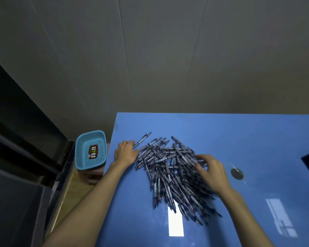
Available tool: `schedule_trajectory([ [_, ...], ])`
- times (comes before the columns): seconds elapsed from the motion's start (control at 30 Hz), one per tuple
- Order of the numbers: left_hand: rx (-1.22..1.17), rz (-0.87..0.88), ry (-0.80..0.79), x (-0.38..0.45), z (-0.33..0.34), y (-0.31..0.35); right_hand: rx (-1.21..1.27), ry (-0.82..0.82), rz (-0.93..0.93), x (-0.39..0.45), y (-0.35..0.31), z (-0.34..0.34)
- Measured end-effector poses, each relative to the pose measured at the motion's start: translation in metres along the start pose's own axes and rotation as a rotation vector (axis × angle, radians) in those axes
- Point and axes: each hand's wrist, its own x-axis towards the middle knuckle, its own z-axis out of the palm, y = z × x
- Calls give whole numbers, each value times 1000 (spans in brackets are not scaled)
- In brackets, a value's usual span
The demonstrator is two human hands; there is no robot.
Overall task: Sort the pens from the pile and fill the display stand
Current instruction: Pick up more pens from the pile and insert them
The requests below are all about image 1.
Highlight person's right hand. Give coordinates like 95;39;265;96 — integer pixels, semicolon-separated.
194;154;233;197

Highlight person's left hand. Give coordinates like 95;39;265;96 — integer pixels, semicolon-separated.
114;140;140;169

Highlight pile of grey pens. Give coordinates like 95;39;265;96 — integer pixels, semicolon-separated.
133;132;223;226

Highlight person's left forearm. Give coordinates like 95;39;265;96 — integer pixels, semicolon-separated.
42;162;128;247

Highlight person's right forearm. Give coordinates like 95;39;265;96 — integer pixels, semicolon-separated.
220;189;273;247

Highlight small round metal disc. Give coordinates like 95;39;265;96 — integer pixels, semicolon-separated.
230;164;247;184

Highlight brown plastic stool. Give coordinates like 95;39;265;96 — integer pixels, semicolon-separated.
77;142;111;185

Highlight blue plastic basket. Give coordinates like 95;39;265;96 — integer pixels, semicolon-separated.
75;130;107;170

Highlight blue table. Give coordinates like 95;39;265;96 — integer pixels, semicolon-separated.
95;112;309;247

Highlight black shelf unit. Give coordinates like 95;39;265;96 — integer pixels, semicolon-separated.
0;54;76;247

